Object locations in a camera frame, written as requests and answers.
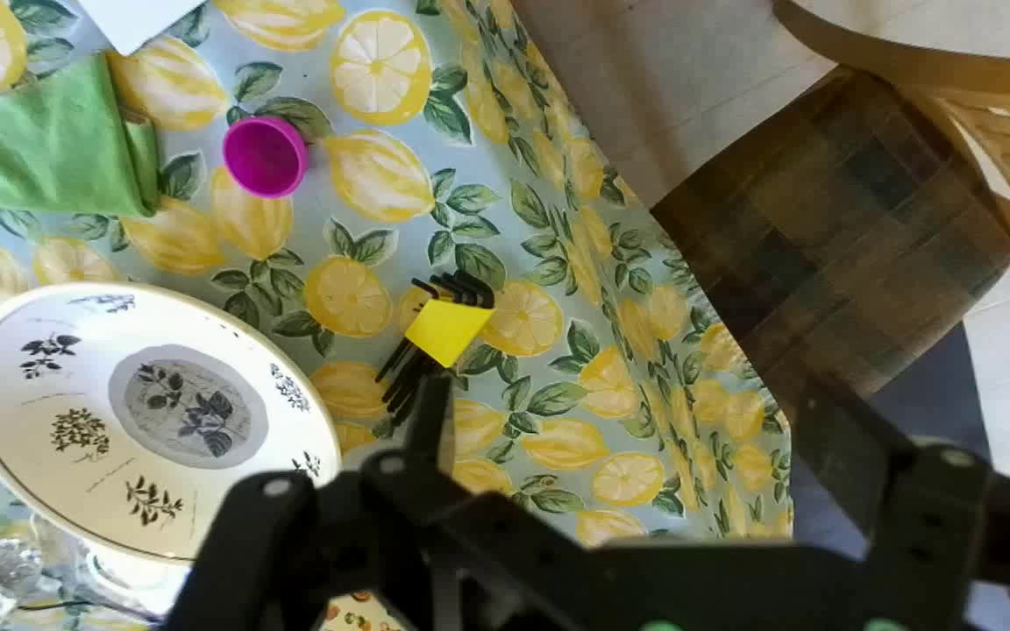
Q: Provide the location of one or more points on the white paper sheet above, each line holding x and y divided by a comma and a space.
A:
139, 18

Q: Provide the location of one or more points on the white botanical print bowl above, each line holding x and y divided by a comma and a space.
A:
143, 409

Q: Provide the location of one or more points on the magenta plastic cup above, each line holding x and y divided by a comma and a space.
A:
265, 158

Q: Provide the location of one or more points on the plaid seat cushion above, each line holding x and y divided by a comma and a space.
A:
833, 233

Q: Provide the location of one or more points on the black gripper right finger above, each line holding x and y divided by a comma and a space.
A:
939, 528

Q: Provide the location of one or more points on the green cloth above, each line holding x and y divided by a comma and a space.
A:
62, 145

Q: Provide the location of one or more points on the dark blue floor mat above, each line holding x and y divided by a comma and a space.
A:
939, 392

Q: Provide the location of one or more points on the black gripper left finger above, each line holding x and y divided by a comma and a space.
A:
272, 547

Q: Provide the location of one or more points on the lemon print tablecloth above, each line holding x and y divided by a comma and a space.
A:
646, 387

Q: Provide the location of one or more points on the black tool with yellow tag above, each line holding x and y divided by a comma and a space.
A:
448, 334

